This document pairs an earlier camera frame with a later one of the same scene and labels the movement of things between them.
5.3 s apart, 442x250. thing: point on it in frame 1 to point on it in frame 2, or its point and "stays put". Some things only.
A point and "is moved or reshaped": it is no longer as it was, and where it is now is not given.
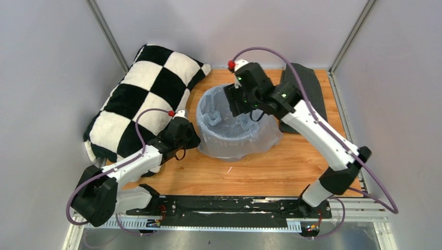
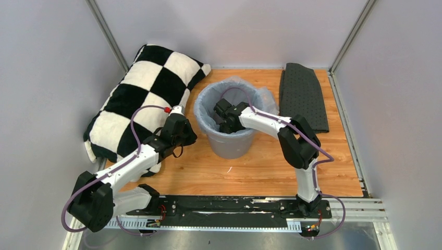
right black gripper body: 246,102 to 225,127
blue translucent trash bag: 221,135 is moved or reshaped
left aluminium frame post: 93,6 stays put
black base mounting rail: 222,210 stays put
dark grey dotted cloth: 311,89 stays put
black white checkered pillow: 132,110 stays put
